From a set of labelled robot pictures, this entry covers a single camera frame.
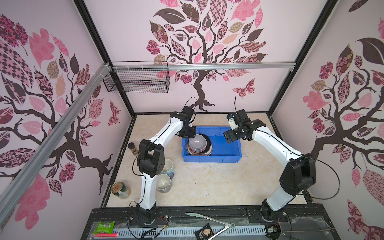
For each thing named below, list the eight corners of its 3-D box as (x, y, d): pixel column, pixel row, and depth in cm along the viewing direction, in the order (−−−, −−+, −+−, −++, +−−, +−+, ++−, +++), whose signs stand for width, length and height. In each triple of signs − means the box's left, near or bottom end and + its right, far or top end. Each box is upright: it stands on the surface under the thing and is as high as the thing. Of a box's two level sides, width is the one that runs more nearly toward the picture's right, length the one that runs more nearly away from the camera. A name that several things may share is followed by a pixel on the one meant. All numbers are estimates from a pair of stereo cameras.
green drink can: (118, 199, 81) (109, 193, 72) (121, 188, 84) (113, 181, 76) (129, 199, 81) (121, 193, 72) (132, 188, 84) (125, 181, 76)
